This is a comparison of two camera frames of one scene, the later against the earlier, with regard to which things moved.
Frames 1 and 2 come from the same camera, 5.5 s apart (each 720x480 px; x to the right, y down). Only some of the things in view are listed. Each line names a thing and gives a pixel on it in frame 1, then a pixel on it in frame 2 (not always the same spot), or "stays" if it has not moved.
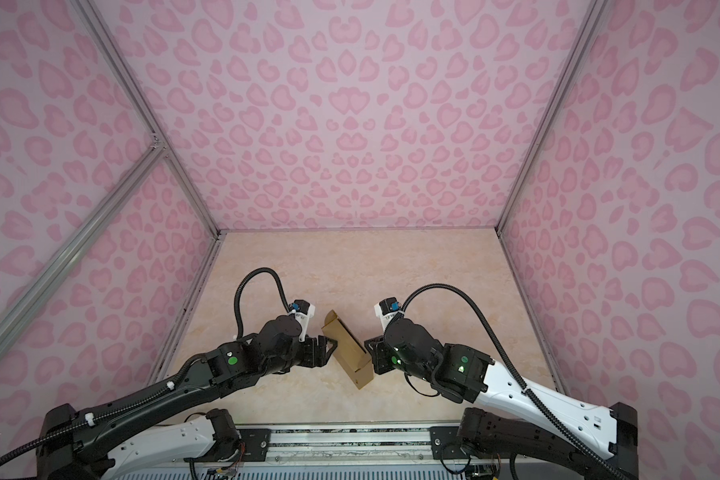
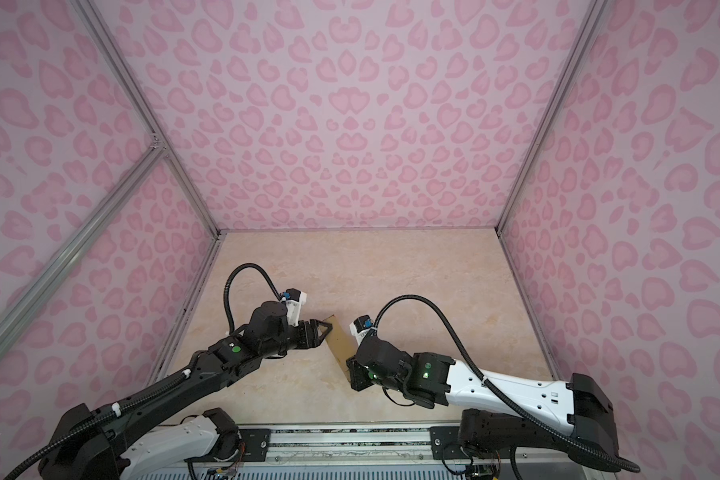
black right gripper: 378,353 → 355,373
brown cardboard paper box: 351,356 stays
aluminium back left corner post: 119,66 stays
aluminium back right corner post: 550,116 stays
